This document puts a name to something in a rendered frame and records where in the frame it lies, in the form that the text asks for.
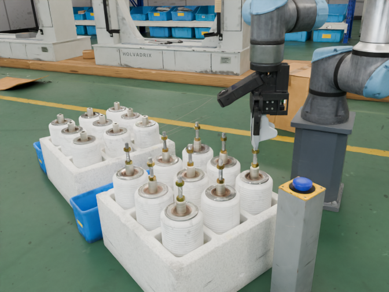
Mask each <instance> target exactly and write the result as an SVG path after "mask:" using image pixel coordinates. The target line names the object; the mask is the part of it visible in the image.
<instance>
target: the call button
mask: <svg viewBox="0 0 389 292"><path fill-rule="evenodd" d="M292 184H293V186H294V187H295V189H297V190H299V191H308V190H309V189H310V188H311V187H312V185H313V182H312V181H311V180H310V179H308V178H306V177H297V178H294V179H293V182H292Z"/></svg>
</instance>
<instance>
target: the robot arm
mask: <svg viewBox="0 0 389 292"><path fill-rule="evenodd" d="M328 11H329V10H328V5H327V3H326V1H325V0H246V1H245V3H244V4H243V8H242V17H243V20H244V22H245V23H246V24H247V25H249V26H251V29H250V46H249V60H250V69H251V70H253V71H255V72H253V73H252V74H250V75H249V76H247V77H245V78H244V79H242V80H240V81H238V82H237V83H235V84H234V85H232V86H230V87H229V88H226V89H223V90H222V91H221V92H219V93H218V94H217V101H218V103H219V104H220V106H221V107H222V108H223V107H225V106H228V105H230V104H231V103H233V102H234V101H236V100H237V99H239V98H241V97H242V96H244V95H246V94H248V93H249V92H250V97H249V106H250V110H251V144H252V146H253V147H254V149H255V150H258V145H259V142H260V141H264V140H268V139H271V138H275V137H276V136H277V130H276V129H274V128H275V125H274V124H273V123H271V122H269V119H268V118H267V117H266V115H288V102H289V93H288V82H289V68H290V65H288V63H287V62H286V63H282V61H283V57H284V42H285V34H287V33H293V32H302V31H307V32H310V31H312V30H317V29H319V28H321V27H322V26H323V25H324V24H325V22H326V20H327V18H328V14H329V13H328ZM268 72H270V73H269V74H268ZM347 92H349V93H353V94H357V95H360V96H364V97H366V98H375V99H382V98H385V97H387V96H389V0H367V3H366V9H365V15H364V21H363V25H362V31H361V37H360V41H359V43H357V44H356V45H355V46H354V47H352V46H331V47H325V48H318V49H316V50H315V51H314V53H313V58H312V61H311V74H310V84H309V94H308V96H307V98H306V101H305V102H304V104H303V107H302V110H301V117H302V118H303V119H304V120H306V121H309V122H312V123H317V124H322V125H338V124H342V123H345V122H347V121H348V117H349V110H348V104H347V99H346V94H347ZM284 100H287V107H286V110H285V106H284Z"/></svg>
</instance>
